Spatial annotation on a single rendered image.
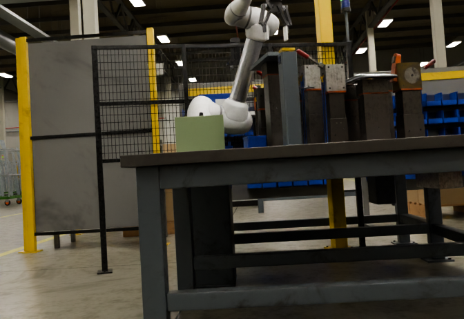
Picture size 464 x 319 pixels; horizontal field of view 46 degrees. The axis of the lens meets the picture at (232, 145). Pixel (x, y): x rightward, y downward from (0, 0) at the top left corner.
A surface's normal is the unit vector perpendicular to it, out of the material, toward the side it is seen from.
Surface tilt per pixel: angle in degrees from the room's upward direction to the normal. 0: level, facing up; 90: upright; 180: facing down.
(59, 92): 90
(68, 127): 90
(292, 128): 90
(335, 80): 90
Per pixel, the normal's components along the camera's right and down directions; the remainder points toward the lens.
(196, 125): 0.03, -0.05
